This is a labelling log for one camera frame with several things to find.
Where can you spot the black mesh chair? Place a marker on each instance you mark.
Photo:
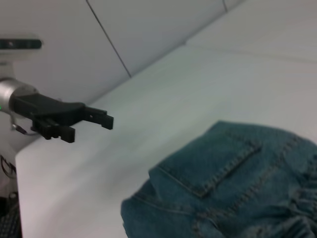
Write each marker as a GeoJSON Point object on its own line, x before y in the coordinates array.
{"type": "Point", "coordinates": [8, 218]}

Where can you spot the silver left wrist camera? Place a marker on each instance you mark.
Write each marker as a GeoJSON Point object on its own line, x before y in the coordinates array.
{"type": "Point", "coordinates": [17, 45]}

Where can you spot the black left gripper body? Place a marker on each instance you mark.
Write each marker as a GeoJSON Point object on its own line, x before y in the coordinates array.
{"type": "Point", "coordinates": [49, 109]}

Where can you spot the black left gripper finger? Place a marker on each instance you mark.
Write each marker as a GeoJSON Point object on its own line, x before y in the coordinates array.
{"type": "Point", "coordinates": [101, 119]}
{"type": "Point", "coordinates": [54, 131]}

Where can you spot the blue denim shorts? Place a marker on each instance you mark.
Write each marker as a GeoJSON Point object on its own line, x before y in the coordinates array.
{"type": "Point", "coordinates": [223, 186]}

